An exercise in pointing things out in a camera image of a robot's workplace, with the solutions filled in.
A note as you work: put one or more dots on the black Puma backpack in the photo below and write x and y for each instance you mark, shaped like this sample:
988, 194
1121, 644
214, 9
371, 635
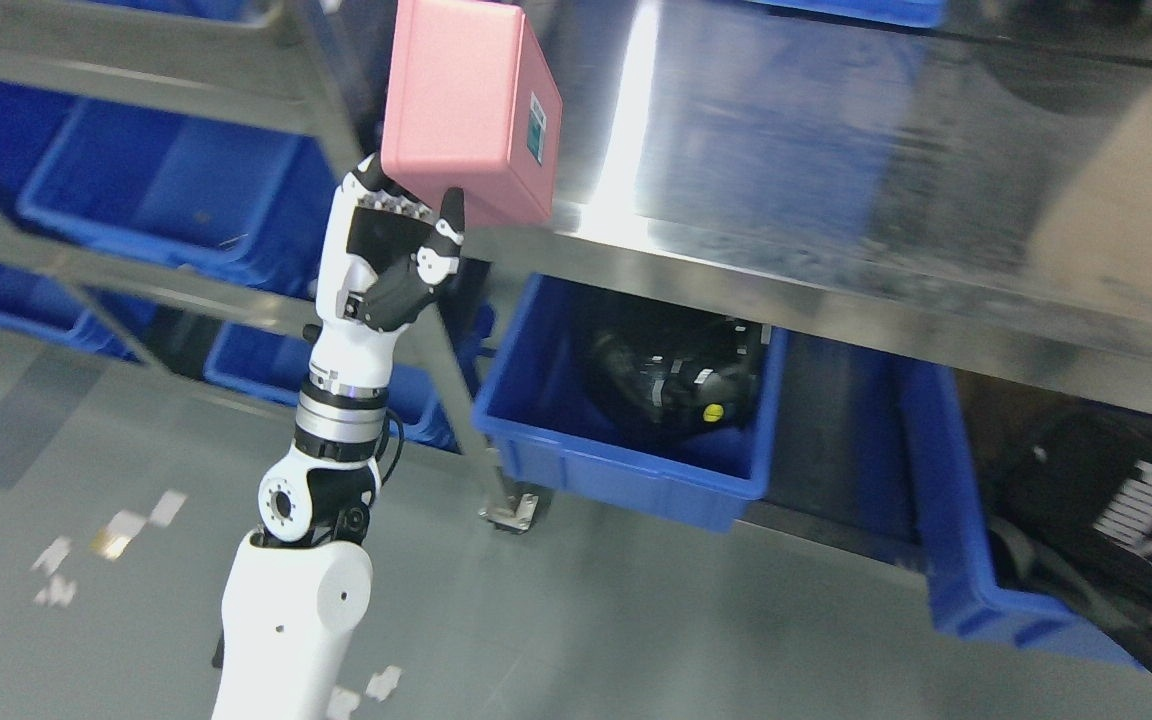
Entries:
1069, 514

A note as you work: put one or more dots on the blue bin far left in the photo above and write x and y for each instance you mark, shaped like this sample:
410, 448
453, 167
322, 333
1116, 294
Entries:
241, 204

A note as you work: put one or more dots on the pink plastic storage box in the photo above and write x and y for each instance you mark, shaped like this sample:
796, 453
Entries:
471, 103

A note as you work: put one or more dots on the stainless steel shelf rack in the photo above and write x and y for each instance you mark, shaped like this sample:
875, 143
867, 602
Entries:
288, 66

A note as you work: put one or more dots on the blue bin with helmet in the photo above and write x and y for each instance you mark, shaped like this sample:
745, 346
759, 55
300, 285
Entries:
535, 411

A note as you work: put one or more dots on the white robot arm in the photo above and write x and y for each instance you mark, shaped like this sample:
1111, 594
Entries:
301, 581

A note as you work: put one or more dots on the stainless steel table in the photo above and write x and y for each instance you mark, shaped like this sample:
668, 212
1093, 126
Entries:
977, 195

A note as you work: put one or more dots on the blue bin table top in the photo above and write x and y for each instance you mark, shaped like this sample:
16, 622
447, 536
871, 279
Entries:
909, 14

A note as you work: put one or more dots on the blue bin lower left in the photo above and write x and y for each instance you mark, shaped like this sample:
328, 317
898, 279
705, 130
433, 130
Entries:
271, 367

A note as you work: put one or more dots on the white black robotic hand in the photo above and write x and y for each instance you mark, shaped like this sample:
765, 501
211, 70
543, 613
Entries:
386, 257

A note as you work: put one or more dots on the black glossy helmet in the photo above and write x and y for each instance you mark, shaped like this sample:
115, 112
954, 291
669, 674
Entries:
664, 377

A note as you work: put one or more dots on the blue bin with backpack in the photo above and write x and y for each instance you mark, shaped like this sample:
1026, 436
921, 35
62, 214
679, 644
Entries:
970, 599

